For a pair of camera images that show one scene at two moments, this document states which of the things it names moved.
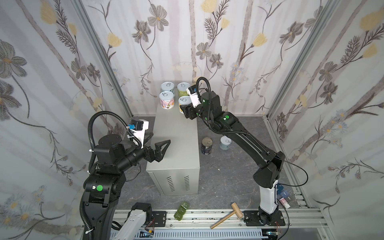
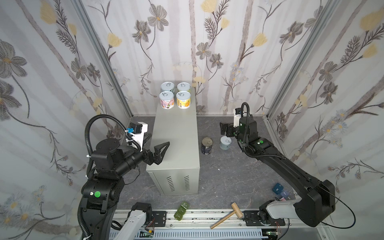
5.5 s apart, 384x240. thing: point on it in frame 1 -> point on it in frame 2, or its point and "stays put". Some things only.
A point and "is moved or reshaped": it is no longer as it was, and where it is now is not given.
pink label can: x=167 y=100 stays put
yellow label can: x=183 y=100 is moved or reshaped
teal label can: x=225 y=142 stays put
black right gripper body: x=192 y=111 -> x=231 y=128
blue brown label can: x=167 y=86 stays put
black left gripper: x=149 y=153 stays put
